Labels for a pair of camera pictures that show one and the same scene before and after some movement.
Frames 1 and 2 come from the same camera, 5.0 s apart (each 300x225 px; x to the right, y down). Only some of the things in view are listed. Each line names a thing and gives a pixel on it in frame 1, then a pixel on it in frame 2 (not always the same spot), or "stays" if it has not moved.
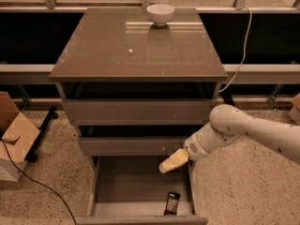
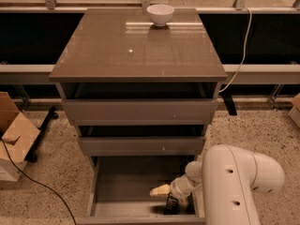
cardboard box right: (294, 112) stays
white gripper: (194, 147) -> (176, 187)
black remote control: (172, 203) stays
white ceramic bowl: (159, 13) stays
